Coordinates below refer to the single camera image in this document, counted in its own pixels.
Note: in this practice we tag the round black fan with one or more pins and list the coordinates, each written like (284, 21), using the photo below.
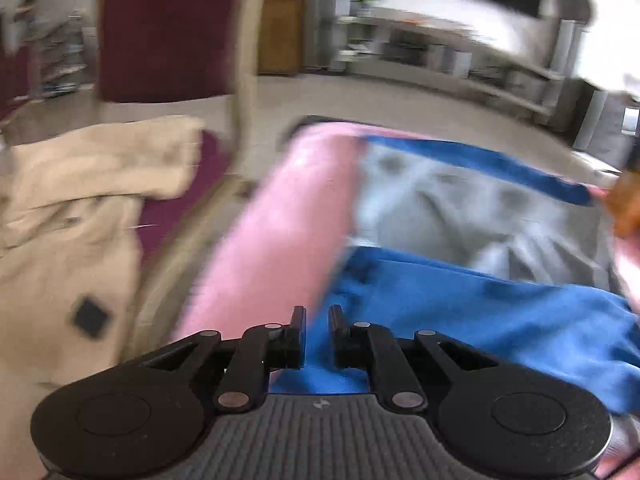
(575, 2)

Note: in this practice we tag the blue grey jacket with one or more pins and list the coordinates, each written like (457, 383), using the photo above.
(450, 300)

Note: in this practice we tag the grey television stand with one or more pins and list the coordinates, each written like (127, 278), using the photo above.
(450, 45)

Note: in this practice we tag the maroon chair with gold frame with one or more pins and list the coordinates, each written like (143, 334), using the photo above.
(160, 35)

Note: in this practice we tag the beige coat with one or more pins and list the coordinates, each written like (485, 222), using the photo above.
(65, 210)

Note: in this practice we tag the pink blanket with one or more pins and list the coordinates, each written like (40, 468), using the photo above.
(280, 230)

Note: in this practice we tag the wooden cabinet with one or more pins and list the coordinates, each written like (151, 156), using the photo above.
(281, 35)

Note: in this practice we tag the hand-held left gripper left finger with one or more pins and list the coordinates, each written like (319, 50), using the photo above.
(299, 340)

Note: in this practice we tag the dark drawer cabinet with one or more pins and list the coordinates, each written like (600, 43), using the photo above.
(600, 120)

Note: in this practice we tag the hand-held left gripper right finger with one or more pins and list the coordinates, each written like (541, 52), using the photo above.
(336, 340)

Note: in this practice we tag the metal shoe rack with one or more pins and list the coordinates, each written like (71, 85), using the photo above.
(67, 55)

